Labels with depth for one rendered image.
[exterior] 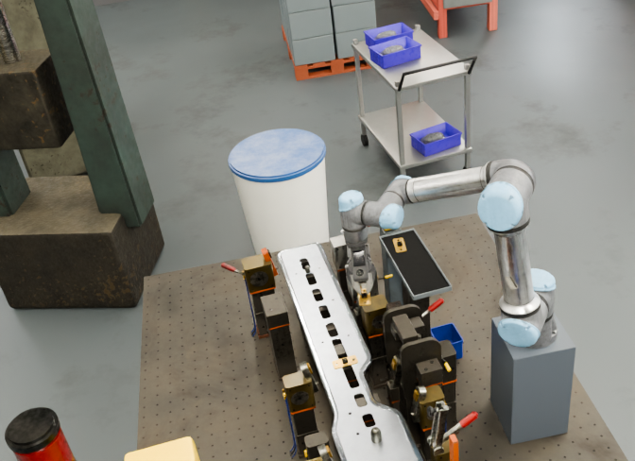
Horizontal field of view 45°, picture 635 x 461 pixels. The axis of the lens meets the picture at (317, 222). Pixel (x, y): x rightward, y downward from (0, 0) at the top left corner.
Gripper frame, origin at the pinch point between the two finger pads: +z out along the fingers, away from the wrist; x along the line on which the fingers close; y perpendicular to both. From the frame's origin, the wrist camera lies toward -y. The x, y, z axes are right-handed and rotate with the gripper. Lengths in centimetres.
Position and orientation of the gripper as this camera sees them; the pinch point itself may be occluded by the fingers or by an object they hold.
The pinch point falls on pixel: (364, 292)
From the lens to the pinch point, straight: 249.9
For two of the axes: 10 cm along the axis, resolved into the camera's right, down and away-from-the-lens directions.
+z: 1.5, 8.4, 5.2
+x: -9.9, 1.2, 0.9
